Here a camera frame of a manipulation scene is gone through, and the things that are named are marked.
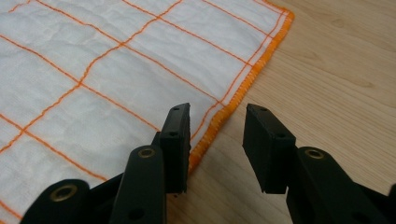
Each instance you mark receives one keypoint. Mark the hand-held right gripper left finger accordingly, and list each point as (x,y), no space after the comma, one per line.
(174,149)

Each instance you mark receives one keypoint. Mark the white cloth with orange grid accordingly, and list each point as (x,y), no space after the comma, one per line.
(124,71)

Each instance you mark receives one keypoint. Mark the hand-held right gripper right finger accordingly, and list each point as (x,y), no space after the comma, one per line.
(267,149)

